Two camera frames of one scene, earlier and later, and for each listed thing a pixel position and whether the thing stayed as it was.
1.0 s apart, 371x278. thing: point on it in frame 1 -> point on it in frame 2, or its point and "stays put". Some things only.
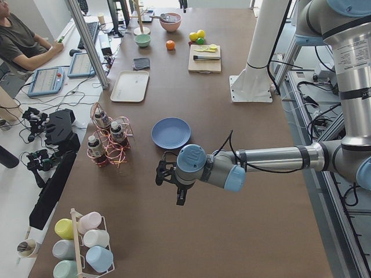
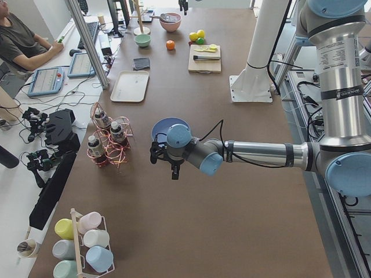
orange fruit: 170,44 stays put
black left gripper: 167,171 -> 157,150
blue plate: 171,132 stays put
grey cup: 64,249 stays put
